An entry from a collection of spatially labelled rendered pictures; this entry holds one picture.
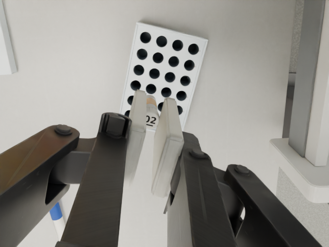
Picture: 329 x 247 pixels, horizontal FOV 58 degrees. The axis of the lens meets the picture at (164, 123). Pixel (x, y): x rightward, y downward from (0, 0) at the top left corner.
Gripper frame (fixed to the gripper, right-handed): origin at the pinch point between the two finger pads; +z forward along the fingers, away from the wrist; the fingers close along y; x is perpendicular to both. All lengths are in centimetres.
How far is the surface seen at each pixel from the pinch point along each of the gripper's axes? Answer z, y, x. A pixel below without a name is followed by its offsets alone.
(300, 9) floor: 100, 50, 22
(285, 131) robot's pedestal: 77, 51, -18
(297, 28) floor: 100, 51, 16
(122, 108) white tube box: 20.3, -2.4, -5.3
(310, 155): 11.3, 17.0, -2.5
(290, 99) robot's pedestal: 78, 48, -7
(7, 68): 22.3, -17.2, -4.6
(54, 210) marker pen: 22.2, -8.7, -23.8
